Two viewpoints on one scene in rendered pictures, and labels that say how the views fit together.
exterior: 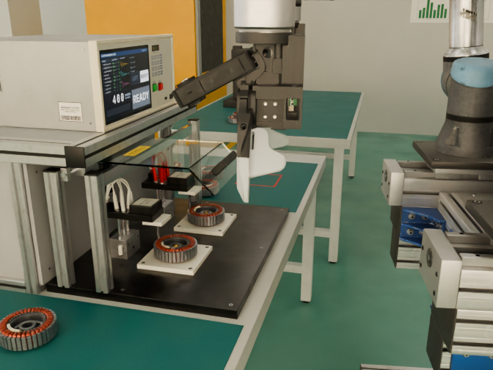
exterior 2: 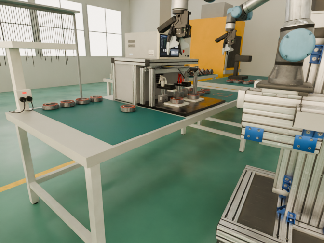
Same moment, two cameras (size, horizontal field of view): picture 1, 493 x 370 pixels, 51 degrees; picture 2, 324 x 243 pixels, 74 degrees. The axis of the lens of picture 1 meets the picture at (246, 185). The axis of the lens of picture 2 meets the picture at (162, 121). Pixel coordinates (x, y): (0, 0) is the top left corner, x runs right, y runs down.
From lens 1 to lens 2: 62 cm
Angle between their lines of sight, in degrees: 24
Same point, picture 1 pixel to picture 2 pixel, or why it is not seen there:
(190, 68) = (221, 65)
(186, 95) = (159, 29)
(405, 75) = not seen: outside the picture
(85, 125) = (154, 57)
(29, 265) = (133, 96)
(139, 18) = (204, 46)
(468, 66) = not seen: hidden behind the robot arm
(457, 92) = not seen: hidden behind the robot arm
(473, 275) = (249, 96)
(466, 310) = (246, 108)
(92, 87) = (156, 45)
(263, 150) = (173, 41)
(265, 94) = (176, 26)
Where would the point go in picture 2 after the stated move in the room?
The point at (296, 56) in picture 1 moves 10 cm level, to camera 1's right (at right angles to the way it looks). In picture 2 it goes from (185, 16) to (207, 15)
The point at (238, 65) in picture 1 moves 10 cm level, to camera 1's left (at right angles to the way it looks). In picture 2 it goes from (171, 20) to (153, 20)
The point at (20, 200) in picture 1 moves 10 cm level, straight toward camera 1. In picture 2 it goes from (133, 76) to (131, 77)
